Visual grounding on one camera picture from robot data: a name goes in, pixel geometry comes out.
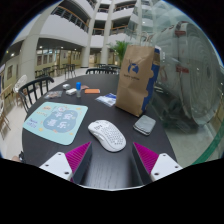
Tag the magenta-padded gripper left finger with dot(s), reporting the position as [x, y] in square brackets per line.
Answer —
[56, 165]

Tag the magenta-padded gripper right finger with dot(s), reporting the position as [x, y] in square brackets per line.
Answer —
[164, 165]

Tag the white perforated computer mouse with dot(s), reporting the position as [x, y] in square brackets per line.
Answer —
[107, 135]

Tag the light teal printed mouse pad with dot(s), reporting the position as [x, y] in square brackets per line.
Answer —
[55, 121]

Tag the grey flat pouch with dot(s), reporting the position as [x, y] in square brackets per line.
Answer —
[144, 125]

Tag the wooden chair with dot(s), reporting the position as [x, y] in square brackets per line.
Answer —
[3, 120]

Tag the clear plastic packet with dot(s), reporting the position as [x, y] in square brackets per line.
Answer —
[53, 95]

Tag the small white box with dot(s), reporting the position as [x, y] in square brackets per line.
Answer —
[71, 91]
[66, 86]

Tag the black spindle-back chair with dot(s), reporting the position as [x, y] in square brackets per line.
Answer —
[100, 69]
[25, 94]

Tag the small blue-capped bottle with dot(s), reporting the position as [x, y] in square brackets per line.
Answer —
[78, 90]

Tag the orange flat card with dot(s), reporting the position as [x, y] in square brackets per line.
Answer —
[92, 91]

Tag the blue and white tissue pack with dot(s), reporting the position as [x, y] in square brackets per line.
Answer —
[106, 99]

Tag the pink flat card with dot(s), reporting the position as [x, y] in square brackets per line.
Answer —
[85, 87]

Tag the brown paper bag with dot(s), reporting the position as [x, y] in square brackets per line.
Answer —
[135, 83]

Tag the group of dark chairs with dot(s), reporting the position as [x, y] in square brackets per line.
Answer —
[68, 69]

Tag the green potted plant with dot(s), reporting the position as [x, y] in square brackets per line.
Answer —
[119, 50]

